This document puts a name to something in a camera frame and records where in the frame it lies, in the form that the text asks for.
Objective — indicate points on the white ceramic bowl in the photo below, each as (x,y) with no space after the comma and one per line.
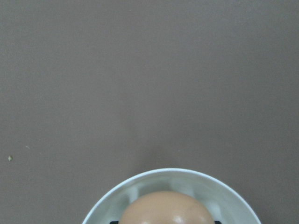
(225,205)

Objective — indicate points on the brown egg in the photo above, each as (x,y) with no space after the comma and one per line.
(166,207)

